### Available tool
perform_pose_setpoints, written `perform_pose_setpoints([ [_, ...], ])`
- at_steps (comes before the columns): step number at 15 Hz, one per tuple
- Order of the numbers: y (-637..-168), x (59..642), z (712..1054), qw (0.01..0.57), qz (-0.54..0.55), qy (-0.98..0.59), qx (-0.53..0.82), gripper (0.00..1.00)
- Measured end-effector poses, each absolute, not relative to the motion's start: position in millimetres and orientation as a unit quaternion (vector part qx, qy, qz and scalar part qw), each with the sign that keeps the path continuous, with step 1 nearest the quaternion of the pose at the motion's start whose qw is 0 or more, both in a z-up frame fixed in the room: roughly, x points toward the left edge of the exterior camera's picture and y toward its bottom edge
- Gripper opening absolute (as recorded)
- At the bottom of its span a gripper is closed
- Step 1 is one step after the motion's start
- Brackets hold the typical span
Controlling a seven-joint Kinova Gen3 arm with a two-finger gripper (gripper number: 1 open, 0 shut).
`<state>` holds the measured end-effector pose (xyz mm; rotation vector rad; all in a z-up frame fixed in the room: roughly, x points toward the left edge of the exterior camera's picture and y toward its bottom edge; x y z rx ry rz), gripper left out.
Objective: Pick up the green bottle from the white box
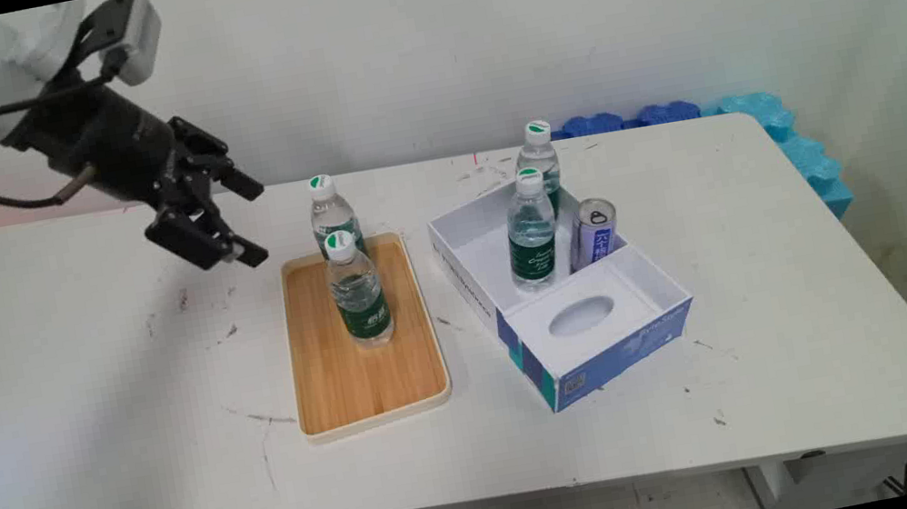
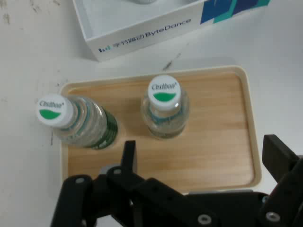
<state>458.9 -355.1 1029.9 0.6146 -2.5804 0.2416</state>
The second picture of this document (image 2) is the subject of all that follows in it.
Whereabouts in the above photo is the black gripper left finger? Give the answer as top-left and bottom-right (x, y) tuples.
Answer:
(49, 140), (218, 227)

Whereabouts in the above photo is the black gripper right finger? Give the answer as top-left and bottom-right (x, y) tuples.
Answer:
(259, 134), (303, 227)

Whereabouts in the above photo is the small water bottle green label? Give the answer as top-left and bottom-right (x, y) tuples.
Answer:
(36, 93), (119, 151)
(141, 74), (190, 140)

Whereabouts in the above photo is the wooden tray with cream rim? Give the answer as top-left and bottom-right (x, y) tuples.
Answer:
(60, 65), (263, 193)

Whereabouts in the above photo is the white and blue cardboard box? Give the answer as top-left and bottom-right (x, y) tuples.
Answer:
(71, 0), (272, 62)

